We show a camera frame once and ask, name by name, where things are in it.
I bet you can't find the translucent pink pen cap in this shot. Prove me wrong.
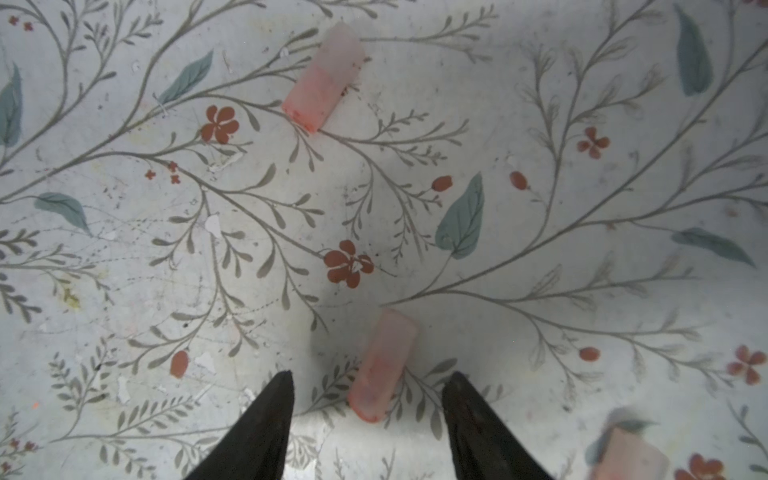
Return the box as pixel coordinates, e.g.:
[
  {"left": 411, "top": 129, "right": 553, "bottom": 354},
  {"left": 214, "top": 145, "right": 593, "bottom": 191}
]
[{"left": 281, "top": 22, "right": 365, "bottom": 133}]

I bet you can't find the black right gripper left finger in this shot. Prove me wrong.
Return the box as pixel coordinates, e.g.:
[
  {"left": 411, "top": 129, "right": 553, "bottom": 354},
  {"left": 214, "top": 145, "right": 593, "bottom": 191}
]
[{"left": 187, "top": 370, "right": 295, "bottom": 480}]

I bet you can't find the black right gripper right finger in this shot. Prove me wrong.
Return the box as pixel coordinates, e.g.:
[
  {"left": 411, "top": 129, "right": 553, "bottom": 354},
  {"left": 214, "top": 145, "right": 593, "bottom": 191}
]
[{"left": 442, "top": 372, "right": 552, "bottom": 480}]

